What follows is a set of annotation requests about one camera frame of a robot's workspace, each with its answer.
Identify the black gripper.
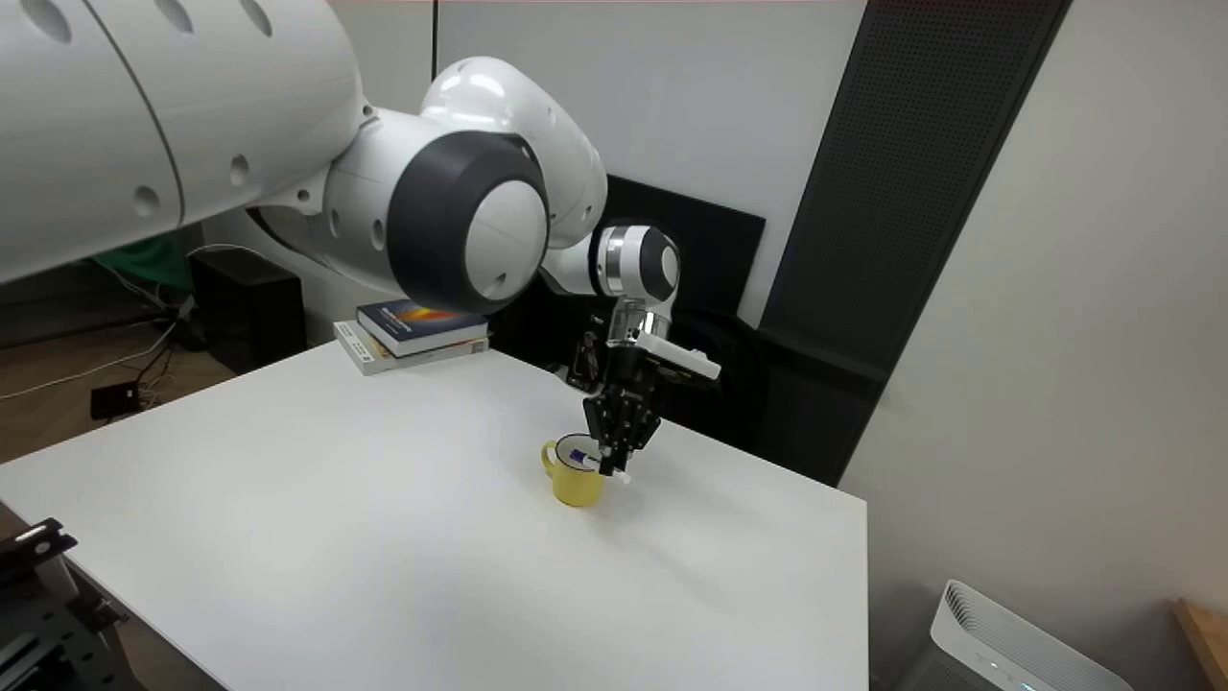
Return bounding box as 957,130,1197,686
563,320,673,481

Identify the white marker with blue cap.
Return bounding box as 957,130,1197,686
560,434,607,471

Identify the yellow enamel cup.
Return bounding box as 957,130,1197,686
536,432,614,511

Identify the large black panel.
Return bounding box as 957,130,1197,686
492,171,767,426

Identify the stack of books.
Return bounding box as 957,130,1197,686
332,320,495,378

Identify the dark grey pillar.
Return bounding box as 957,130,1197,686
752,0,1073,492

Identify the black speaker box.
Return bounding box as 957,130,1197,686
187,245,311,378

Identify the white bin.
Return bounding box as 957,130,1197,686
898,577,1136,691

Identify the small black floor box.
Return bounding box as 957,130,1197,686
89,378,146,423

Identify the green cloth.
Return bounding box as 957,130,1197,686
89,233,194,309

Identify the wooden side table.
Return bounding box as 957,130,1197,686
1168,595,1228,691

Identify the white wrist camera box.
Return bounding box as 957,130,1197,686
627,325,725,384

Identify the black metal clamp mount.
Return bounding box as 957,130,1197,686
0,513,125,691

